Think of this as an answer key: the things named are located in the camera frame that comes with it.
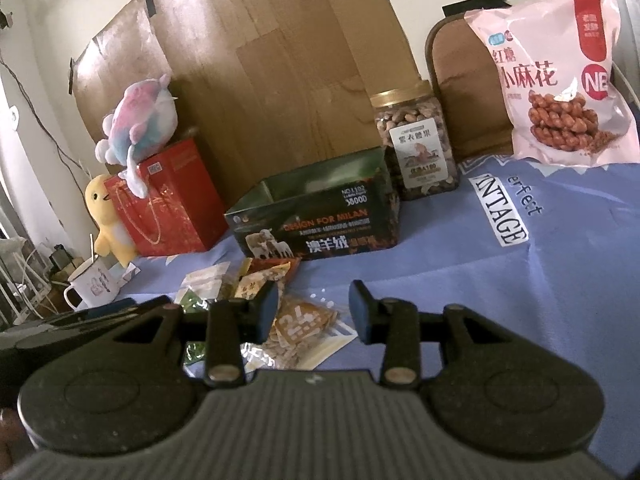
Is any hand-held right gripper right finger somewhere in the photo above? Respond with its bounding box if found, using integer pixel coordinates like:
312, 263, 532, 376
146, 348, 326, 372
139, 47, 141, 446
348, 280, 508, 391

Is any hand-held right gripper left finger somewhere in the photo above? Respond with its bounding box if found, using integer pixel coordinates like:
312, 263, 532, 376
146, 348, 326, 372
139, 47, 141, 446
112, 280, 279, 391

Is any pile of small snack packets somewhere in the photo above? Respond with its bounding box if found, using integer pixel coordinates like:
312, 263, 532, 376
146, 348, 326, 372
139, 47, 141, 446
175, 257, 357, 373

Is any dark green printed box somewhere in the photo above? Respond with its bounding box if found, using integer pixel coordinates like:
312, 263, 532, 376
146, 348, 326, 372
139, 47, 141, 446
224, 147, 402, 264

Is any white mug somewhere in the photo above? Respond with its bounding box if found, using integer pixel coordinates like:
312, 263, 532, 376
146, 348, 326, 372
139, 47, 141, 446
64, 255, 122, 311

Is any yellow duck plush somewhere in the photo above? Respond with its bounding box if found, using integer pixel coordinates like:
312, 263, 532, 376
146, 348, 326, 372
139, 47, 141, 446
84, 174, 139, 268

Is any red gift bag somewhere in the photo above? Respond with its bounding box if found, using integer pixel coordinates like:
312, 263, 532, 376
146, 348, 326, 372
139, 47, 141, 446
104, 139, 232, 259

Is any blue printed bedsheet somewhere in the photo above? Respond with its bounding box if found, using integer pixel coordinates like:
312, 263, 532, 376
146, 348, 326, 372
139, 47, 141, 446
112, 154, 640, 480

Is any clear nut jar gold lid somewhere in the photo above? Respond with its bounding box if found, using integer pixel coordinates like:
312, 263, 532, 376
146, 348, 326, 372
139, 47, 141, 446
372, 80, 462, 202

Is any pastel plush toy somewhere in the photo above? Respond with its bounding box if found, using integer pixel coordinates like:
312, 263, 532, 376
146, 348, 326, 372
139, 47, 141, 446
96, 74, 180, 199

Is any brown rounded wooden board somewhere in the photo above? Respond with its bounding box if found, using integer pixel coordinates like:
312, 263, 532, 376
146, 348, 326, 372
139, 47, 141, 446
425, 10, 517, 162

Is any brown cardboard sheet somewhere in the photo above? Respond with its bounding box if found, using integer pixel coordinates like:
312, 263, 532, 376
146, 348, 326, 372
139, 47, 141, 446
69, 0, 432, 202

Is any pink twisted snack bag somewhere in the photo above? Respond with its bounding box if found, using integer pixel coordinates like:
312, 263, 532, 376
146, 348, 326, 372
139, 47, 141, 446
464, 0, 640, 169

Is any white wire rack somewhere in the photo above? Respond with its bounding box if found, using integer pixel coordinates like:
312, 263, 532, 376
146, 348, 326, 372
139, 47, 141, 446
0, 234, 53, 328

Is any black wall cable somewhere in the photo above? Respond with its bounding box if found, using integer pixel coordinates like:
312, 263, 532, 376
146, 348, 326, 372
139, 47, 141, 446
0, 57, 97, 183

